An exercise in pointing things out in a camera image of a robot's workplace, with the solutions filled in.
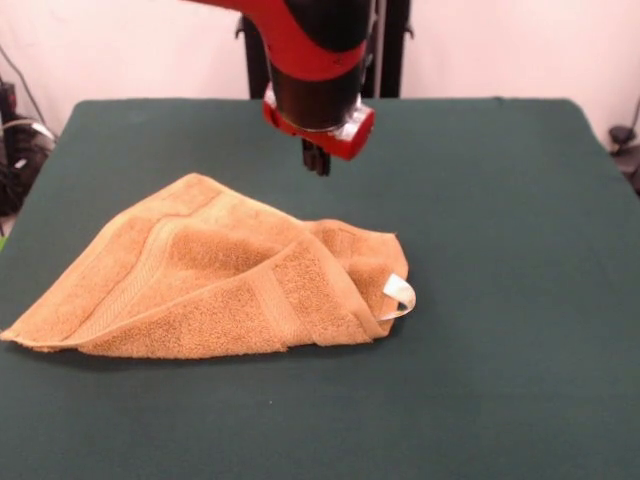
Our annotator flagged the black floor device with cable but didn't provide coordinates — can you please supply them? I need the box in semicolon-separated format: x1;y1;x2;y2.
607;94;640;197

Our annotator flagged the dark green table cloth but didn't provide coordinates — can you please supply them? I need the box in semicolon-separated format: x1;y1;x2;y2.
0;97;640;480

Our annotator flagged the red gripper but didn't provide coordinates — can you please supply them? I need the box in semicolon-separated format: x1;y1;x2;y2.
262;99;377;178

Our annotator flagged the black cable bundle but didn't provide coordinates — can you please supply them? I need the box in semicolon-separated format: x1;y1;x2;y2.
0;44;56;217

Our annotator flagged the tan terry towel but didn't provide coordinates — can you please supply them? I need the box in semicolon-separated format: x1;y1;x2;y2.
0;172;417;359

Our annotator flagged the black metal frame stand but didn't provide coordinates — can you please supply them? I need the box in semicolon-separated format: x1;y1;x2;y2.
234;0;416;100

